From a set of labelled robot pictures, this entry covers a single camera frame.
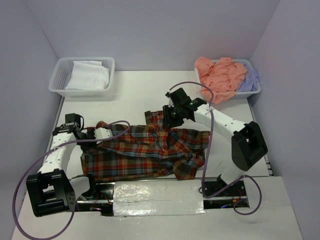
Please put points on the white plastic basket left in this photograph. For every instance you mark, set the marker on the white plastic basket left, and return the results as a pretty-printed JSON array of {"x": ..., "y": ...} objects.
[{"x": 62, "y": 72}]

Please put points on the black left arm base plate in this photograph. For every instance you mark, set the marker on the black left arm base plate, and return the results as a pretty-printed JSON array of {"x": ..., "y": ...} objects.
[{"x": 99, "y": 198}]

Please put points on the white plastic basket right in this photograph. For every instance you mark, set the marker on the white plastic basket right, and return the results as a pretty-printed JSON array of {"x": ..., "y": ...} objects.
[{"x": 225, "y": 78}]

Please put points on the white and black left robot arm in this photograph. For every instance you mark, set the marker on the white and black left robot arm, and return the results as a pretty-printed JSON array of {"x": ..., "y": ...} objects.
[{"x": 50, "y": 190}]

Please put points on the white plastic basket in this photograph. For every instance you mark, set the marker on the white plastic basket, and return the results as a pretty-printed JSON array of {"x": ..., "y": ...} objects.
[
  {"x": 225, "y": 78},
  {"x": 62, "y": 72}
]

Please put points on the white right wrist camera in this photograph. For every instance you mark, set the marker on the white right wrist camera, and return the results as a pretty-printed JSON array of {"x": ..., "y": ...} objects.
[{"x": 170, "y": 101}]

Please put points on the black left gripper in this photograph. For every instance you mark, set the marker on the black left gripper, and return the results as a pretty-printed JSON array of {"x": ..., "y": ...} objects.
[{"x": 92, "y": 145}]

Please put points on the orange crumpled shirt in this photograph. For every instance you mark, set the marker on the orange crumpled shirt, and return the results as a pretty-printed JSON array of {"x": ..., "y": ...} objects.
[{"x": 220, "y": 80}]

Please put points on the silver foil tape panel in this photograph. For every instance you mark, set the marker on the silver foil tape panel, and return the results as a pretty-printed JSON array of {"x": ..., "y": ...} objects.
[{"x": 157, "y": 198}]

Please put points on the plaid flannel long sleeve shirt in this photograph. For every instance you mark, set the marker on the plaid flannel long sleeve shirt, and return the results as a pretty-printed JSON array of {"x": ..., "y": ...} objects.
[{"x": 146, "y": 151}]

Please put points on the white folded cloth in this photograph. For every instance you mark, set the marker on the white folded cloth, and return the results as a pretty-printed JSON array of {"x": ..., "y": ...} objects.
[{"x": 88, "y": 75}]

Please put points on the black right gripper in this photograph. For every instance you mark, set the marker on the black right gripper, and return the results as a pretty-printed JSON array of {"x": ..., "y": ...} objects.
[{"x": 168, "y": 121}]

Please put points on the lavender crumpled shirt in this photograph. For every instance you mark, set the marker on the lavender crumpled shirt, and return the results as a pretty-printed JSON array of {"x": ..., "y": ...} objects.
[{"x": 251, "y": 80}]

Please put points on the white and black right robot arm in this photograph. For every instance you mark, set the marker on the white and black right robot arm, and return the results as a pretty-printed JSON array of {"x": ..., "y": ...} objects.
[{"x": 248, "y": 145}]

